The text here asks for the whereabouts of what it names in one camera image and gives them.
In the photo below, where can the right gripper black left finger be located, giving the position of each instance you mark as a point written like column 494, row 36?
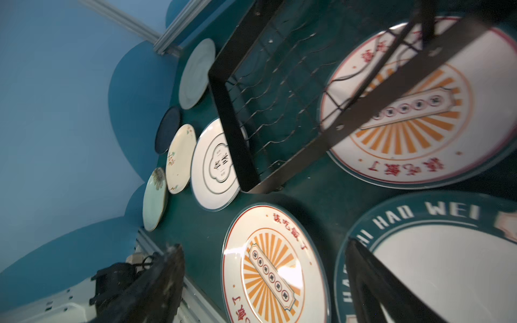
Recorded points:
column 155, row 296

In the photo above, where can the black wire dish rack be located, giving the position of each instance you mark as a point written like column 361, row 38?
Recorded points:
column 297, row 77

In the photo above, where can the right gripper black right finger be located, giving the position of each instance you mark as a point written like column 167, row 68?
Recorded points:
column 378, row 295

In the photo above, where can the mint green leaf plate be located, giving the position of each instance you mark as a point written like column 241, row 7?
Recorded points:
column 155, row 199

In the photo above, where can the white plate, black flower outline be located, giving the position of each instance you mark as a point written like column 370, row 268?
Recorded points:
column 214, row 181

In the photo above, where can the cream floral plate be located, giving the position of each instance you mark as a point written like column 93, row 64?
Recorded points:
column 179, row 159

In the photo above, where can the sunburst plate near rack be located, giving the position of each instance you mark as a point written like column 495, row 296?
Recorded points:
column 454, row 124

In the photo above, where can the aluminium frame rail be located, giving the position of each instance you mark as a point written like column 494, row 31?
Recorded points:
column 165, row 44

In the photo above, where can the grey-green plain plate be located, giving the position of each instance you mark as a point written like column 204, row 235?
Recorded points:
column 194, row 80

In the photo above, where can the front sunburst plate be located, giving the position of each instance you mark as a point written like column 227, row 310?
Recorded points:
column 271, row 270

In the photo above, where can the dark navy plate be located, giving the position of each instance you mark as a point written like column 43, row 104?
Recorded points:
column 167, row 129

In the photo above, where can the green-rimmed Hao Wei plate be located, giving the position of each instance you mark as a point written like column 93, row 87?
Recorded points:
column 455, row 250

